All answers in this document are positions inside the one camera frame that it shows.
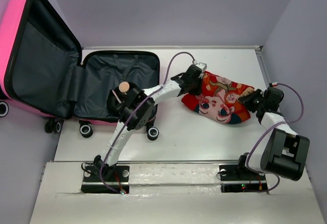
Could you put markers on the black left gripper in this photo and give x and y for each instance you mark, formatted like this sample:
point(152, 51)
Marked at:
point(197, 91)

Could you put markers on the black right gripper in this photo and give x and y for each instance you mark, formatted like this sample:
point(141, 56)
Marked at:
point(248, 98)

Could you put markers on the red patterned cloth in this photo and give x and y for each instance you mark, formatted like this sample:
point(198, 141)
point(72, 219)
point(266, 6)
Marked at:
point(218, 100)

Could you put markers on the round peach makeup puff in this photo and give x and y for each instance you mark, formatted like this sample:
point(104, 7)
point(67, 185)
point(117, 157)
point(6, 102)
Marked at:
point(124, 87)

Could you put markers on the pink hard-shell suitcase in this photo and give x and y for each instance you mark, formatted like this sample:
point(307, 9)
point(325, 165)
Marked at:
point(43, 69)

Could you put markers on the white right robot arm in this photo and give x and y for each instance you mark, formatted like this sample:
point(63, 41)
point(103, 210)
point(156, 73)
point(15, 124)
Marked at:
point(280, 150)

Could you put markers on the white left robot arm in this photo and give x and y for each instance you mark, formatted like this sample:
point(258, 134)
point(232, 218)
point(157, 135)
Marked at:
point(136, 109)

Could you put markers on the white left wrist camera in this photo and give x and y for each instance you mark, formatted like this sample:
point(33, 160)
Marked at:
point(202, 66)

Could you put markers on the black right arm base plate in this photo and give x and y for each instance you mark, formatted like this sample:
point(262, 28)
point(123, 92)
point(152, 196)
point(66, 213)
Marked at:
point(236, 180)

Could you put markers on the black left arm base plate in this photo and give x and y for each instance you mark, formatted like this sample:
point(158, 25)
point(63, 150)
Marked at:
point(116, 183)

